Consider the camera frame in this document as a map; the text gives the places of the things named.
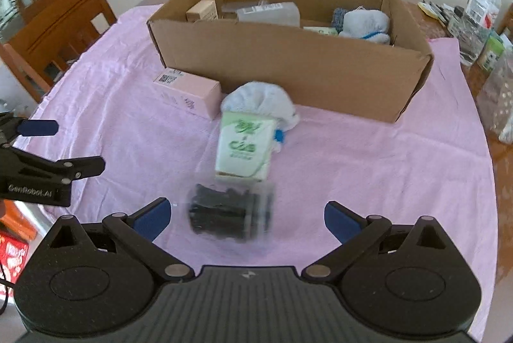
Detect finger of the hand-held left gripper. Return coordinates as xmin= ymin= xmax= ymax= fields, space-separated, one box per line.
xmin=12 ymin=151 xmax=105 ymax=183
xmin=0 ymin=113 xmax=59 ymax=149

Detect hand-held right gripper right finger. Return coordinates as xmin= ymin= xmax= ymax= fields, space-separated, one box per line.
xmin=301 ymin=201 xmax=451 ymax=281

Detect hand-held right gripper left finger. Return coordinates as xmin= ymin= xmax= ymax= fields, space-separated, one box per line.
xmin=50 ymin=197 xmax=193 ymax=283

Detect clear pack of black items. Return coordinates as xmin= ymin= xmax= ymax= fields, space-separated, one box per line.
xmin=188 ymin=183 xmax=276 ymax=243

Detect large brown cardboard box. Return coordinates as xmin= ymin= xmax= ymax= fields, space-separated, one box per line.
xmin=147 ymin=0 xmax=434 ymax=123

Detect green white tissue pack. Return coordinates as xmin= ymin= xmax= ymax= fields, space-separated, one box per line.
xmin=303 ymin=26 xmax=339 ymax=36
xmin=214 ymin=111 xmax=278 ymax=181

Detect small beige cardboard box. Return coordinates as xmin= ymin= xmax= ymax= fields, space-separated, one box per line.
xmin=185 ymin=0 xmax=219 ymax=22

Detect white sock with blue stripes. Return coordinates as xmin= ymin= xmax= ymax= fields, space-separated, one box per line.
xmin=339 ymin=10 xmax=391 ymax=45

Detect grey knitted sock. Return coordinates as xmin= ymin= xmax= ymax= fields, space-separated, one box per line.
xmin=332 ymin=7 xmax=352 ymax=32

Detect pink table cloth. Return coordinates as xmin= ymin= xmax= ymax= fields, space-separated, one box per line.
xmin=18 ymin=4 xmax=500 ymax=267

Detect red printed packet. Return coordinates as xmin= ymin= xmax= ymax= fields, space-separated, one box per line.
xmin=0 ymin=203 xmax=38 ymax=288

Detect wooden chair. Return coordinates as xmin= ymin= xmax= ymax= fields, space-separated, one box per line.
xmin=0 ymin=0 xmax=118 ymax=103

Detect pink cardboard box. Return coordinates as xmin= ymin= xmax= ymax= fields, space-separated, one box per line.
xmin=152 ymin=67 xmax=222 ymax=120

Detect white fluffy sock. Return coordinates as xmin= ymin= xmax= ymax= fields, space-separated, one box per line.
xmin=221 ymin=82 xmax=300 ymax=145

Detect clear plastic container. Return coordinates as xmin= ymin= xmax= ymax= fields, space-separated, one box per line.
xmin=477 ymin=46 xmax=513 ymax=144

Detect large clear plastic jar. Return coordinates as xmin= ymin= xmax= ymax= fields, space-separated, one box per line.
xmin=222 ymin=2 xmax=301 ymax=27

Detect small green label bottle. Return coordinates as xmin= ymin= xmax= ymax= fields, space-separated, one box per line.
xmin=477 ymin=34 xmax=505 ymax=72

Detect jar with black lid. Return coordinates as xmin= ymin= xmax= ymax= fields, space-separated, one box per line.
xmin=448 ymin=6 xmax=466 ymax=38

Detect pile of small packets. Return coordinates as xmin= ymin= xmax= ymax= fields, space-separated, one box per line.
xmin=418 ymin=0 xmax=454 ymax=26

